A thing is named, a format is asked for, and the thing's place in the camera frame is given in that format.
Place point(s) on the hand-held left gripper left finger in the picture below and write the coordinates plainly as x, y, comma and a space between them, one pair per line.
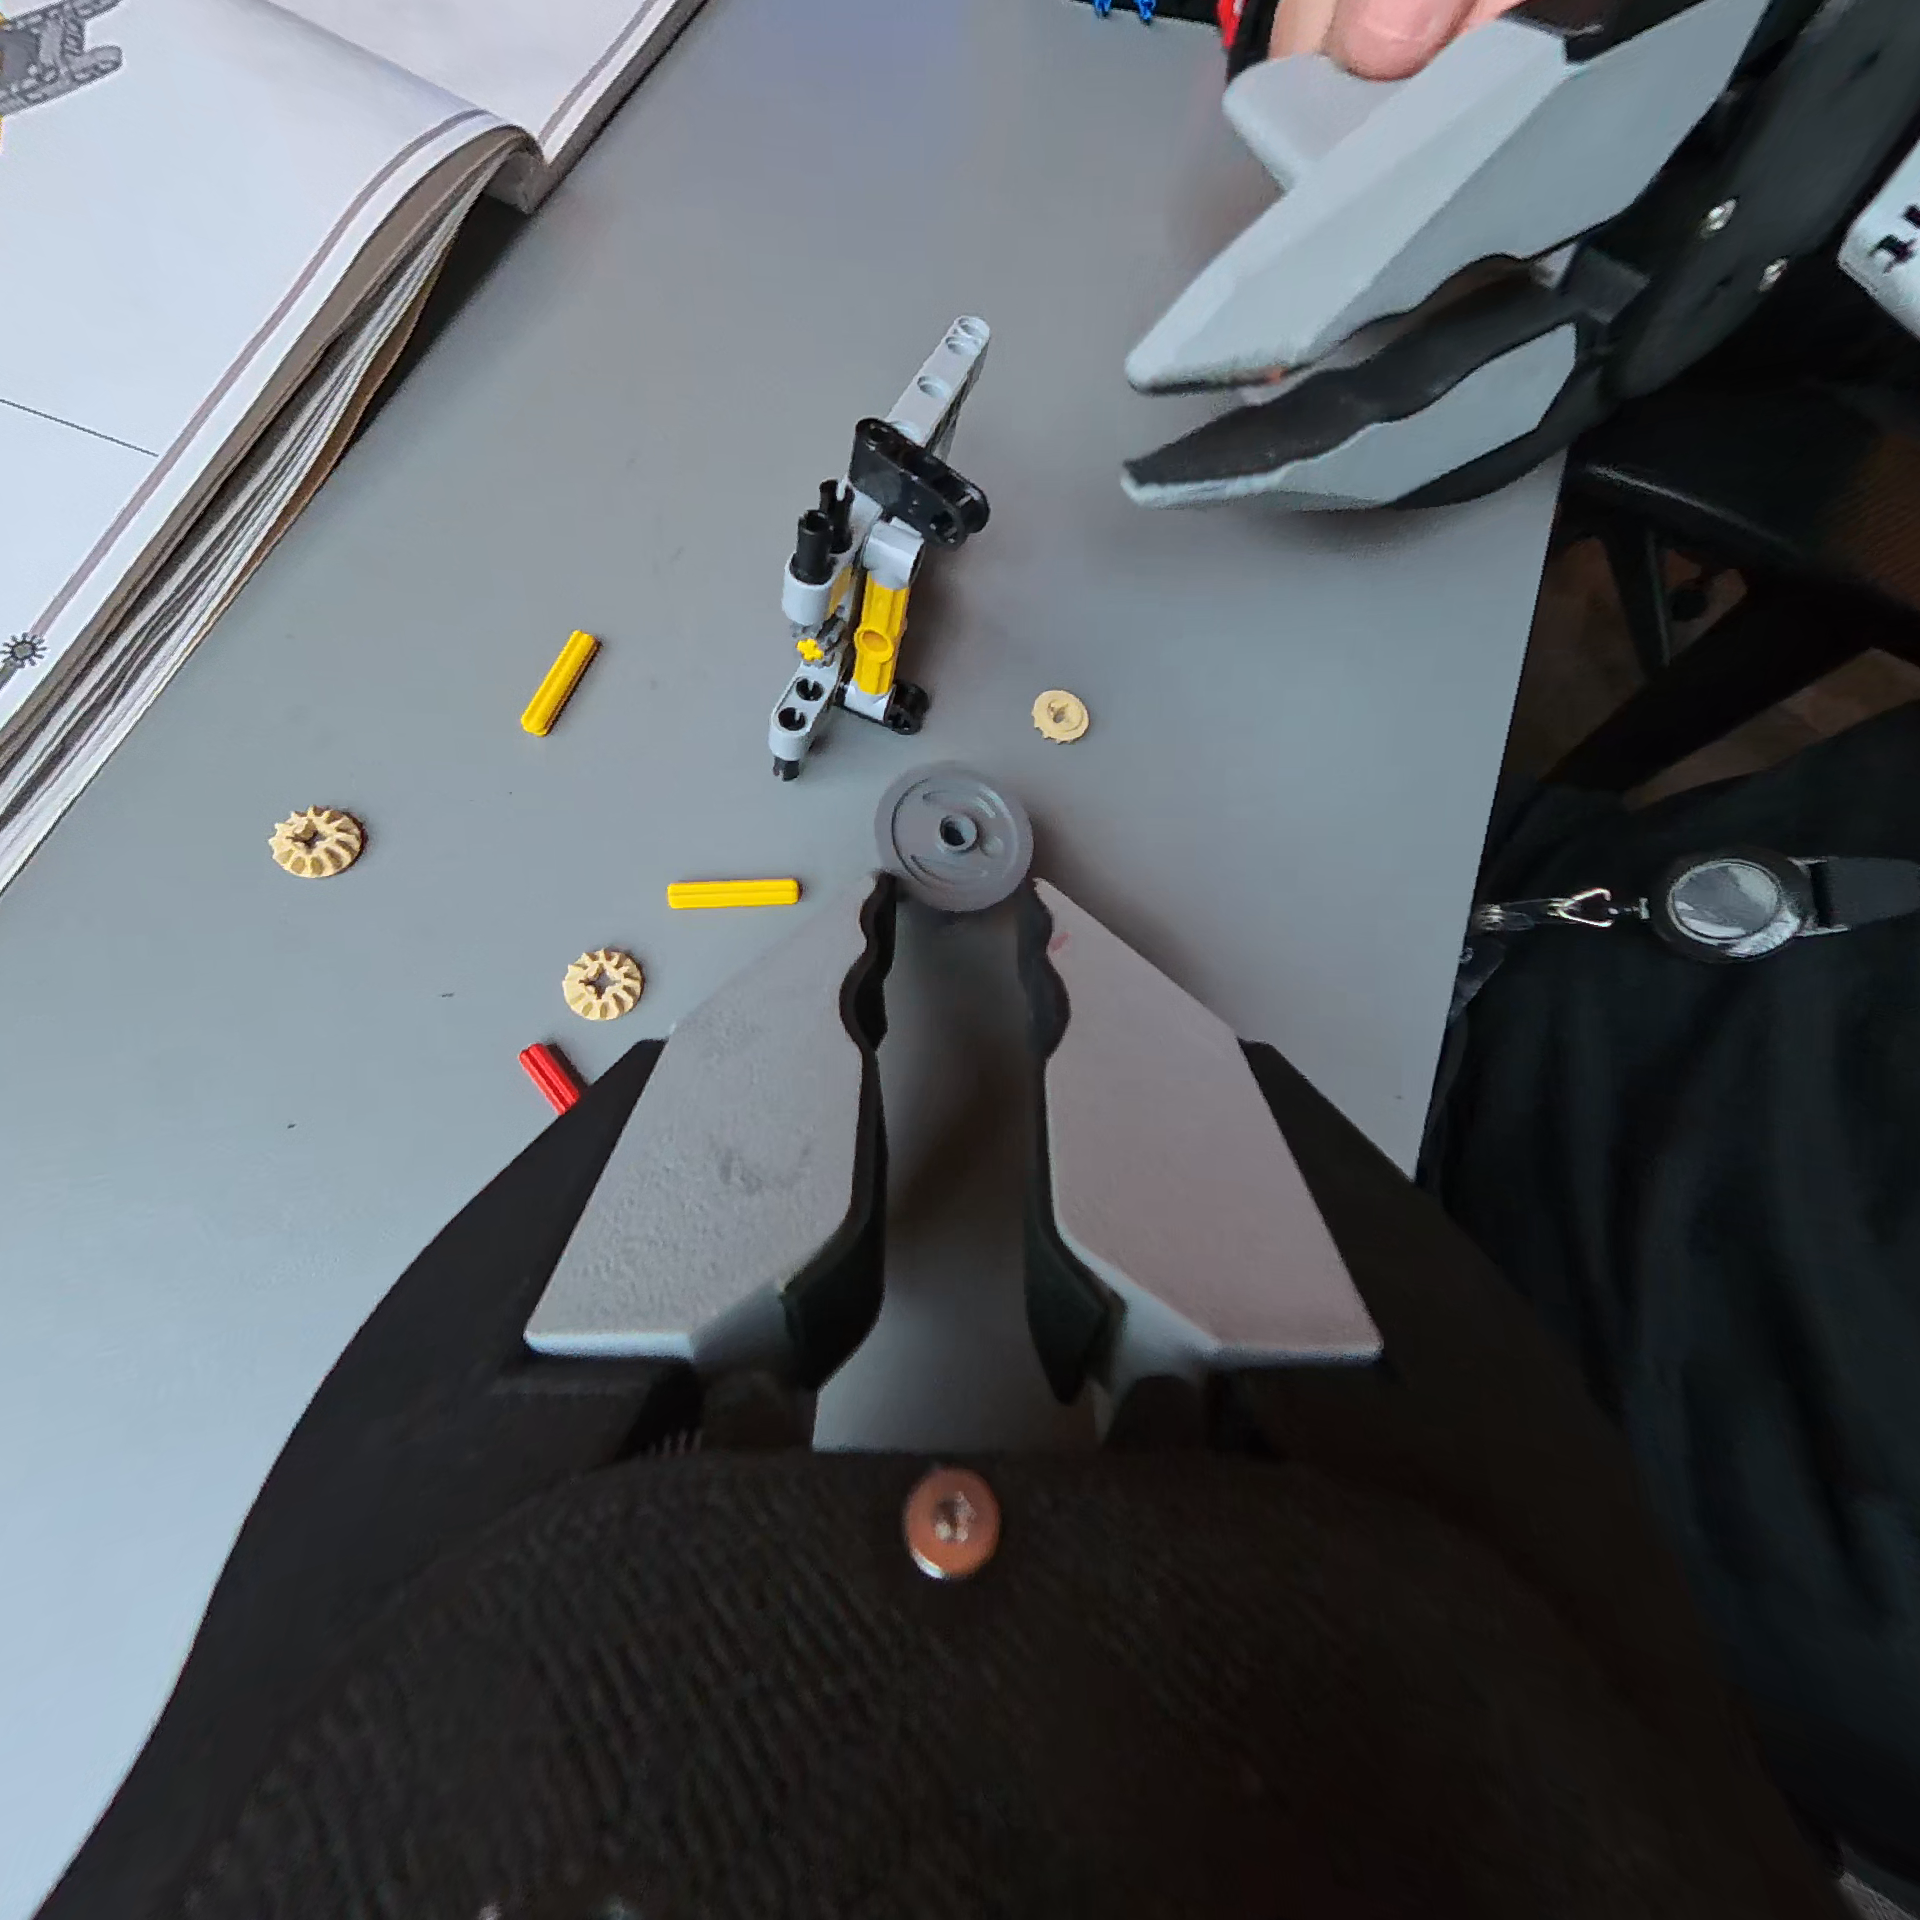
720, 1171

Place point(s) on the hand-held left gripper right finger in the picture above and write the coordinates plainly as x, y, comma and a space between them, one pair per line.
1200, 1184

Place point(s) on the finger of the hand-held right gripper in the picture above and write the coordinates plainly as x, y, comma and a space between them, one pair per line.
1425, 435
1425, 224

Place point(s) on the yellow lego axle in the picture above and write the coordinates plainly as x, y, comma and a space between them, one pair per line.
558, 682
733, 893

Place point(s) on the dark grey lego differential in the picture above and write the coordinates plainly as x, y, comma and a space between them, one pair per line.
953, 836

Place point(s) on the grey lego frame assembly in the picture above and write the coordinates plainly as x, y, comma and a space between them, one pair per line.
878, 598

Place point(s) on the red lego axle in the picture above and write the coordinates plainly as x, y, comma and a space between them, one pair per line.
548, 1076

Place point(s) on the tan lego bevel gear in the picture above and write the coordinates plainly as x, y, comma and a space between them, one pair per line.
316, 843
605, 986

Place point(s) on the pile of loose lego pieces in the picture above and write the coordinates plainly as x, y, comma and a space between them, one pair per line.
1124, 8

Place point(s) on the small tan lego gear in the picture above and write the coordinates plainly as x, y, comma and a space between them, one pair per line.
1062, 715

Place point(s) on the lego instruction booklet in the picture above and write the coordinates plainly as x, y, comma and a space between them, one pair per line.
225, 224

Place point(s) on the person's right hand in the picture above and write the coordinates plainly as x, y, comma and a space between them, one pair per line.
1411, 37

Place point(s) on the person's dark clothing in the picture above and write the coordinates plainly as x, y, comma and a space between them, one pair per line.
1681, 1275

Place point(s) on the black badge reel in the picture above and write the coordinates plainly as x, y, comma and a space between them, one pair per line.
1733, 904

